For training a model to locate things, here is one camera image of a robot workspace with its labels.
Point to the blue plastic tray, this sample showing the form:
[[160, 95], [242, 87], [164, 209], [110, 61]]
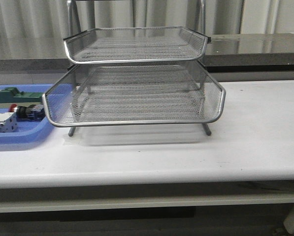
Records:
[[28, 131]]

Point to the white circuit breaker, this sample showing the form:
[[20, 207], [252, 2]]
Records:
[[8, 122]]

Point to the green white terminal block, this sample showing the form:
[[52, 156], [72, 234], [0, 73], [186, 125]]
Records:
[[11, 95]]

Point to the red push button switch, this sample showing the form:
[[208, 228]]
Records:
[[34, 112]]

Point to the silver mesh tray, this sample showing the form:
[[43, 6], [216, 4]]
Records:
[[176, 92], [125, 45]]

